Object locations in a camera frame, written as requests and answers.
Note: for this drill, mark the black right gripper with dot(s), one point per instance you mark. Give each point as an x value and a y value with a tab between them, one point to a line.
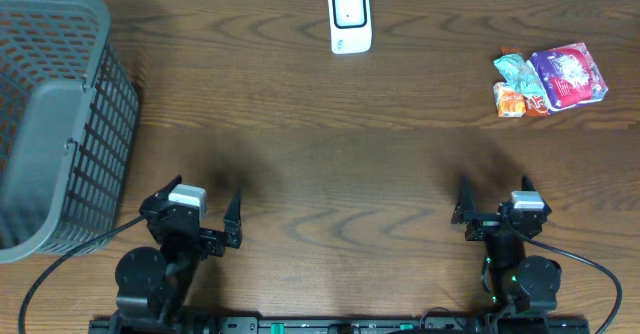
484	224

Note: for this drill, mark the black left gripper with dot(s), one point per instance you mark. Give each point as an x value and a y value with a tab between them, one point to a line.
198	235

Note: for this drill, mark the orange white small packet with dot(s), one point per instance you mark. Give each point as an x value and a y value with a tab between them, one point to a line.
509	103

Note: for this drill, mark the brown orange candy bar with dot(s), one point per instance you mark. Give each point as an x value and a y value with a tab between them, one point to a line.
534	107

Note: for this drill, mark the green wipes packet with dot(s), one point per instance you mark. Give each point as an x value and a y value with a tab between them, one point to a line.
520	78

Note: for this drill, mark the red purple snack packet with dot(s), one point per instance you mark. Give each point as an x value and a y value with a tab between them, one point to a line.
569	76

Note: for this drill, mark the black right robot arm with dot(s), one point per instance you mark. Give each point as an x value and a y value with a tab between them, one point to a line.
523	288

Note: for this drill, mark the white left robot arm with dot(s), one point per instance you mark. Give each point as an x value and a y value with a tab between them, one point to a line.
153	283

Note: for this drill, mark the white barcode scanner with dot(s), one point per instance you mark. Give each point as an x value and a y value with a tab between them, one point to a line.
350	26

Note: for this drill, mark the dark grey plastic basket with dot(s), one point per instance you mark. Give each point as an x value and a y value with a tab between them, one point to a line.
69	115

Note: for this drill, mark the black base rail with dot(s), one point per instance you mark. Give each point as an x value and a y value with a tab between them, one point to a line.
252	325

